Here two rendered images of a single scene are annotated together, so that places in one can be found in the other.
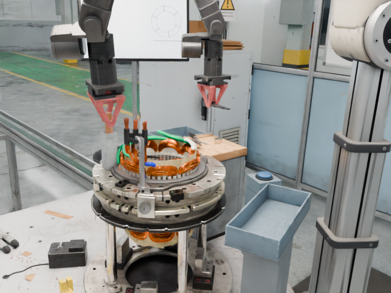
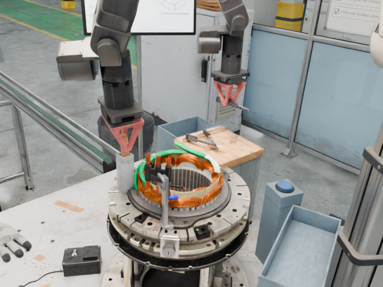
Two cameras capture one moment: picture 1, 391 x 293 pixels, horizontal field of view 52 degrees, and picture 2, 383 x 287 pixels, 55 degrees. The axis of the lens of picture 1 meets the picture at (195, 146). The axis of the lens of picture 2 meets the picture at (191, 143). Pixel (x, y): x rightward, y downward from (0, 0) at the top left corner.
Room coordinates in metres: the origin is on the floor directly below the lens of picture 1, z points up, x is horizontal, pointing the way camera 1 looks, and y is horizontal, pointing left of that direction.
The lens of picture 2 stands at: (0.22, 0.08, 1.56)
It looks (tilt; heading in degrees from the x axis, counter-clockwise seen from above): 27 degrees down; 359
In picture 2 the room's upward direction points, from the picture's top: 3 degrees clockwise
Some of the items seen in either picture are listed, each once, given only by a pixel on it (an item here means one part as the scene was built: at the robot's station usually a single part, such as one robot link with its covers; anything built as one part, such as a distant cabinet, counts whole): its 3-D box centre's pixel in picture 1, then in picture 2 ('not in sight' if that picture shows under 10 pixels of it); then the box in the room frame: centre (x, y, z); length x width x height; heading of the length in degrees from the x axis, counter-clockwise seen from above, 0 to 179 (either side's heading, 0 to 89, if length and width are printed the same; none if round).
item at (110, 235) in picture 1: (111, 248); (129, 269); (0.85, 0.20, 0.91); 0.02 x 0.02 x 0.21
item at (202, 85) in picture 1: (212, 92); (228, 89); (1.26, -0.05, 1.22); 0.07 x 0.07 x 0.09; 39
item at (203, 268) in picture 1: (204, 262); (222, 277); (0.90, -0.03, 0.85); 0.06 x 0.04 x 0.05; 174
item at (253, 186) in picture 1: (260, 218); (277, 225); (1.03, -0.19, 0.91); 0.07 x 0.07 x 0.25; 23
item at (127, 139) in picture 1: (135, 136); (158, 173); (0.80, 0.12, 1.21); 0.04 x 0.04 x 0.03; 38
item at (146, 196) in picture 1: (146, 204); (170, 244); (0.76, 0.10, 1.07); 0.04 x 0.02 x 0.05; 86
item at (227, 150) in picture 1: (203, 147); (218, 147); (1.21, -0.03, 1.05); 0.20 x 0.19 x 0.02; 38
